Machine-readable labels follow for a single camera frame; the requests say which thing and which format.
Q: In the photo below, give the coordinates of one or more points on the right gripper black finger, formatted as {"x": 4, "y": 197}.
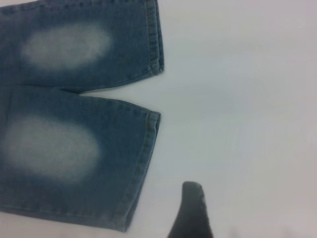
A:
{"x": 193, "y": 215}

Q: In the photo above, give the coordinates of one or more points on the blue denim pants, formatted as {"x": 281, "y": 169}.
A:
{"x": 49, "y": 106}

